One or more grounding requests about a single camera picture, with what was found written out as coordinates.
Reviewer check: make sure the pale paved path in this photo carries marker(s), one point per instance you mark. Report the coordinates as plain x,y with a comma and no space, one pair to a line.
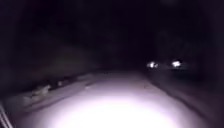
113,93

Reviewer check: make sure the dark roadside ground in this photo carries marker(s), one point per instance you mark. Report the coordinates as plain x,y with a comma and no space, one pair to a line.
186,93

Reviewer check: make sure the dark verge strip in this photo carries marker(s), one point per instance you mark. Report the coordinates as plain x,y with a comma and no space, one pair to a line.
46,91

